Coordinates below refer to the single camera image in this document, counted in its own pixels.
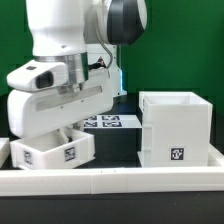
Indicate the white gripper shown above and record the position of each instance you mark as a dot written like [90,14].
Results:
[34,114]

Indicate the white drawer box front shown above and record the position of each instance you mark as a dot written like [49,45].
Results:
[50,151]

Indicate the white drawer cabinet frame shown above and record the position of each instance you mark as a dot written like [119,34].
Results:
[175,129]

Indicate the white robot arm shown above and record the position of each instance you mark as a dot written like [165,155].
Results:
[57,88]

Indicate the paper sheet with markers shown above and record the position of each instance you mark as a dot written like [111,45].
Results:
[112,121]

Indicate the white left fence piece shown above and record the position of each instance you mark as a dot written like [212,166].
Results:
[4,150]

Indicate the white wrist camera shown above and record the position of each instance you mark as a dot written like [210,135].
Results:
[35,76]

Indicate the white front fence rail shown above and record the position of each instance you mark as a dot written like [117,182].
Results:
[112,180]

